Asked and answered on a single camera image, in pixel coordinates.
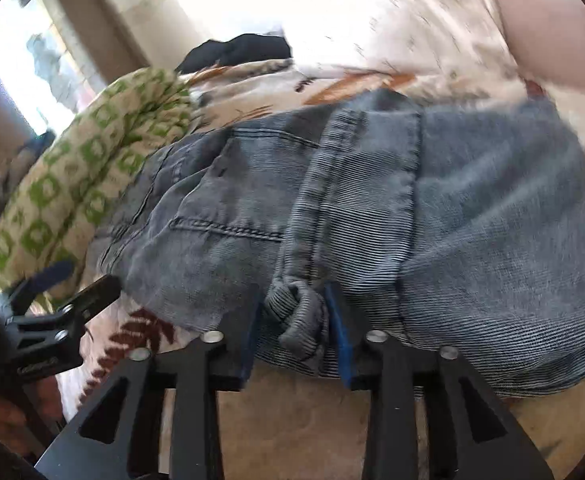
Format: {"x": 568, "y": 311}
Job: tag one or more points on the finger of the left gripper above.
{"x": 23, "y": 294}
{"x": 89, "y": 302}

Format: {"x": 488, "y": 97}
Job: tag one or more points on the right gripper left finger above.
{"x": 156, "y": 416}

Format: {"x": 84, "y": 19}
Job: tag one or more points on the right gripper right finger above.
{"x": 432, "y": 402}

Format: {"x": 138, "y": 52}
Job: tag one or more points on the grey denim pants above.
{"x": 442, "y": 223}

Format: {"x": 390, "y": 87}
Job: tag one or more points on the left hand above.
{"x": 14, "y": 432}

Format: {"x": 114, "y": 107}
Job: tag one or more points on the green white rolled quilt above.
{"x": 54, "y": 212}

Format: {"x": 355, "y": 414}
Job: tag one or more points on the black garment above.
{"x": 246, "y": 48}

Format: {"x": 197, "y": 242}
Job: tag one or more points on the leaf pattern bed blanket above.
{"x": 294, "y": 423}

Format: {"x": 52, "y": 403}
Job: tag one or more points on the pink headboard cushion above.
{"x": 547, "y": 38}

